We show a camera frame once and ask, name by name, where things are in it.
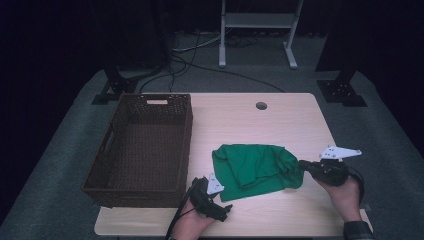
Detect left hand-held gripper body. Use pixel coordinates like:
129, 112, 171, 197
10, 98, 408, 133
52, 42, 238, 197
189, 172, 228, 218

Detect coiled black floor cables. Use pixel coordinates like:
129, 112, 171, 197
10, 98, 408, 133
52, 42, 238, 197
225, 34, 260, 48

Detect black stand with base plate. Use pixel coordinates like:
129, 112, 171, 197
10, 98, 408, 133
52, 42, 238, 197
91, 64, 168, 106
315, 59, 368, 108

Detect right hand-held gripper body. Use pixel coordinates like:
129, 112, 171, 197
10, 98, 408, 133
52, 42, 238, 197
309, 144, 363, 187

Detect brown woven basket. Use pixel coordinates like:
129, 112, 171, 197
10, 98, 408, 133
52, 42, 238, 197
80, 93, 194, 209

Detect long black floor cable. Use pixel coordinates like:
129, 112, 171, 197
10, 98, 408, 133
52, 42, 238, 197
139, 54, 286, 94

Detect green dinosaur print t-shirt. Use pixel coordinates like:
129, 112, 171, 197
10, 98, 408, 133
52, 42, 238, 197
211, 143, 305, 203

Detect person's left hand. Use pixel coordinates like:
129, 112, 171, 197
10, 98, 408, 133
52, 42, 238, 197
171, 199, 218, 240

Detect white metal stand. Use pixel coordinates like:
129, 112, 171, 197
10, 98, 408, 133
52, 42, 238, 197
218, 0, 305, 70

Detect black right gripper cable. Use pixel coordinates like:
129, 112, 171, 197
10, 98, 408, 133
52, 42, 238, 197
347, 165, 366, 205

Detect person's right hand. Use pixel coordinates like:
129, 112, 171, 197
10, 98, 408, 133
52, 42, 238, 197
313, 174, 363, 223

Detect white floor cable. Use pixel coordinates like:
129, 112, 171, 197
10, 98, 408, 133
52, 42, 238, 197
172, 34, 222, 53

